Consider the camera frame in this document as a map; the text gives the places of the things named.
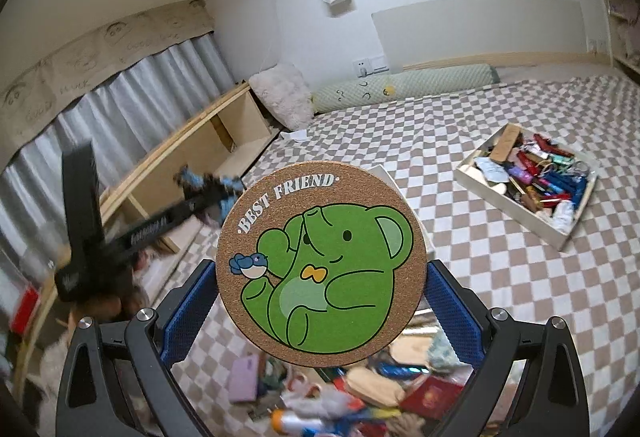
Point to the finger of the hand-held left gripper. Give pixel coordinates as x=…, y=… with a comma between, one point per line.
x=189, y=179
x=230, y=189

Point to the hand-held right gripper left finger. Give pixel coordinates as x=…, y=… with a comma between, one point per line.
x=185, y=312

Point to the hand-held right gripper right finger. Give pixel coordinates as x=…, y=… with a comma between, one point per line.
x=450, y=312

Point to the cork coaster with green bear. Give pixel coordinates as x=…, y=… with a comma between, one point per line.
x=320, y=267

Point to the white cardboard box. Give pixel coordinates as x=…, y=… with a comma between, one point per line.
x=386, y=177

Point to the pile of scattered small goods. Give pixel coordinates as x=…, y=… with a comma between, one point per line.
x=350, y=392

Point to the wooden bedside shelf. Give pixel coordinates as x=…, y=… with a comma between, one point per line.
x=220, y=117

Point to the white tissue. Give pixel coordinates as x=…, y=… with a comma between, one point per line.
x=294, y=135

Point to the red booklet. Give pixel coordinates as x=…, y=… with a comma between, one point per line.
x=432, y=397

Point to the purple flat case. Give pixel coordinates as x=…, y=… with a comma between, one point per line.
x=243, y=377

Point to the grey curtain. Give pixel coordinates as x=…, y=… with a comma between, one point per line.
x=150, y=82

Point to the fluffy white pillow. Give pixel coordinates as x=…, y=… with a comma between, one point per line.
x=280, y=92

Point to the red box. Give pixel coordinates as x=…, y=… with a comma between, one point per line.
x=25, y=312

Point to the shallow white tray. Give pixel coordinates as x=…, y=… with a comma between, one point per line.
x=467, y=174

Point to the beige printed curtain valance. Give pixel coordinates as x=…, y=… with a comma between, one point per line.
x=100, y=52

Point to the heap of colourful trinkets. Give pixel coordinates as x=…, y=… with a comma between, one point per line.
x=540, y=177

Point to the tan cardboard tag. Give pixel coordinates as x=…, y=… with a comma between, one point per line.
x=506, y=142

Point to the checkered blanket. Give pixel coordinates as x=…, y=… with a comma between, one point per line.
x=400, y=127

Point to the green bolster pillow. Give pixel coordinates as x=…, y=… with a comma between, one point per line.
x=410, y=84

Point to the white headboard panel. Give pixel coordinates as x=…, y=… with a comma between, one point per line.
x=475, y=24

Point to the wooden open wardrobe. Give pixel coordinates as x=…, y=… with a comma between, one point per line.
x=622, y=17

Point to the white wall switch panel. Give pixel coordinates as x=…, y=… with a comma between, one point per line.
x=370, y=66

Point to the wooden bed rail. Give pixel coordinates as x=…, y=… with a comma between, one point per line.
x=500, y=59

